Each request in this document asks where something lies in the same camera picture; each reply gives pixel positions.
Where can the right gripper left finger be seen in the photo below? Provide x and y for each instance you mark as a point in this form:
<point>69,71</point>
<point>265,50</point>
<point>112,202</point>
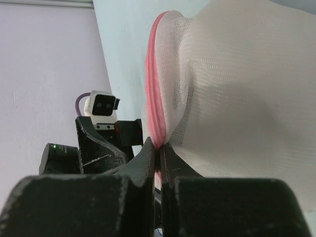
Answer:
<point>99,205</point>

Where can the white mesh laundry bag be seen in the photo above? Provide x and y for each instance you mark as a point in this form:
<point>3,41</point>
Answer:
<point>233,91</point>

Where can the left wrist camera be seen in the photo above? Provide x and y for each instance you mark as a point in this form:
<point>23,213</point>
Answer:
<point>100,107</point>

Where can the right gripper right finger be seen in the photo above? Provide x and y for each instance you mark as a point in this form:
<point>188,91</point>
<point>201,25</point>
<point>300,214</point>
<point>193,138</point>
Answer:
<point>195,206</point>

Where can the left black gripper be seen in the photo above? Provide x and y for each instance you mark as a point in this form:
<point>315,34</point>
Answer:
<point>98,151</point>

